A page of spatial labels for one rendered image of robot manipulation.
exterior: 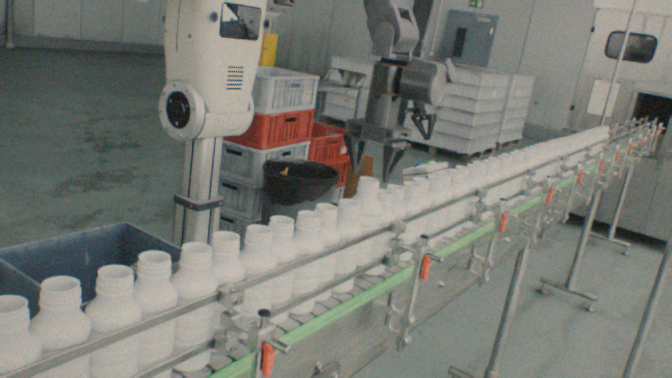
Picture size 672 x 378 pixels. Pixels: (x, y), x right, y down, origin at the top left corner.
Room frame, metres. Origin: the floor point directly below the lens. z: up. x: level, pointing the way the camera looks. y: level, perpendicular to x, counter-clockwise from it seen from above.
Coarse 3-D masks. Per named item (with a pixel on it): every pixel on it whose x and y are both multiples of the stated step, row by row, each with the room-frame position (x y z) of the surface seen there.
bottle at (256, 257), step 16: (256, 224) 0.79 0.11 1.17; (256, 240) 0.75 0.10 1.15; (240, 256) 0.76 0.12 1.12; (256, 256) 0.75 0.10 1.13; (272, 256) 0.77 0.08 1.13; (256, 272) 0.74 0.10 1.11; (256, 288) 0.74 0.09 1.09; (272, 288) 0.77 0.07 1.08; (256, 304) 0.74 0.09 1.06; (240, 336) 0.74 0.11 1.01
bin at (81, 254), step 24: (48, 240) 1.08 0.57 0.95; (72, 240) 1.13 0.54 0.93; (96, 240) 1.18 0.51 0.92; (120, 240) 1.23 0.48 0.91; (144, 240) 1.21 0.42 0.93; (0, 264) 0.96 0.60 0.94; (24, 264) 1.04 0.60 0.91; (48, 264) 1.09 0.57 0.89; (72, 264) 1.13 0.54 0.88; (96, 264) 1.18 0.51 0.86; (120, 264) 1.24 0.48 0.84; (0, 288) 0.96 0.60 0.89; (24, 288) 0.92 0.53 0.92
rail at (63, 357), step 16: (592, 144) 2.71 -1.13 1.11; (560, 160) 2.18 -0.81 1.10; (512, 176) 1.68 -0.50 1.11; (432, 208) 1.20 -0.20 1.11; (352, 240) 0.93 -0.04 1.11; (320, 256) 0.85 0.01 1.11; (384, 256) 1.05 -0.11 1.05; (272, 272) 0.75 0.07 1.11; (352, 272) 0.95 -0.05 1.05; (320, 288) 0.87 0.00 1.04; (80, 304) 0.58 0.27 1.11; (192, 304) 0.63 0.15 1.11; (288, 304) 0.79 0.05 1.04; (144, 320) 0.57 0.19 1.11; (160, 320) 0.58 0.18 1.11; (256, 320) 0.73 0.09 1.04; (112, 336) 0.53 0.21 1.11; (128, 336) 0.55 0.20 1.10; (64, 352) 0.49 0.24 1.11; (80, 352) 0.50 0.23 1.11; (192, 352) 0.63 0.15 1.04; (32, 368) 0.46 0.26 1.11; (48, 368) 0.47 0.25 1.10; (160, 368) 0.59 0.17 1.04
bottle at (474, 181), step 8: (472, 168) 1.46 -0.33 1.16; (480, 168) 1.47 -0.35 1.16; (472, 176) 1.46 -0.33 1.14; (472, 184) 1.45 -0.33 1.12; (480, 184) 1.46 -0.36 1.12; (472, 200) 1.45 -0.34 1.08; (472, 208) 1.45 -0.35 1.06; (464, 216) 1.45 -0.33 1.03; (464, 224) 1.45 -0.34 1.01; (472, 224) 1.46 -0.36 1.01
